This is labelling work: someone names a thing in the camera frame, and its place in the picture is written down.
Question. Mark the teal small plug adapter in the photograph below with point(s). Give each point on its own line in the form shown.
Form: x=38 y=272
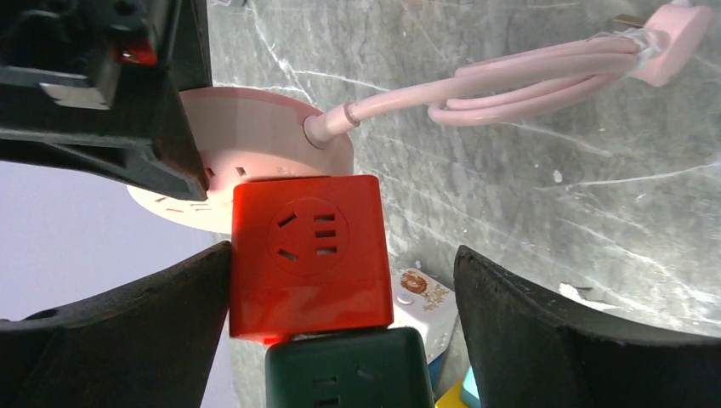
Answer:
x=469 y=392

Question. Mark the dark green cube adapter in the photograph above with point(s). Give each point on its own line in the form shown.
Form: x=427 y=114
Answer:
x=377 y=368

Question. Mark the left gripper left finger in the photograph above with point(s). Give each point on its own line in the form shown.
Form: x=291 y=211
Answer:
x=148 y=343

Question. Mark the white cube adapter with picture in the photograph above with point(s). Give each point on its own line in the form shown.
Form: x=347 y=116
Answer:
x=421 y=302

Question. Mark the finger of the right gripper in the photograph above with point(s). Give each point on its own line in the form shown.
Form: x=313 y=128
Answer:
x=146 y=163

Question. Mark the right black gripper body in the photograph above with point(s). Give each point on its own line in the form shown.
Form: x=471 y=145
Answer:
x=101 y=70

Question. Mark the yellow cube adapter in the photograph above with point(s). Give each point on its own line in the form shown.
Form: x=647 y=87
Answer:
x=452 y=398

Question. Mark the red cube adapter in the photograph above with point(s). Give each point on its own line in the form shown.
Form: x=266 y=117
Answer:
x=308 y=255

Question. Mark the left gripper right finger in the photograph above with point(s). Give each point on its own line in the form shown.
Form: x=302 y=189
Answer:
x=532 y=347

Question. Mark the dark blue cube adapter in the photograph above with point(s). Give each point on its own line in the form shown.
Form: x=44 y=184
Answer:
x=435 y=369

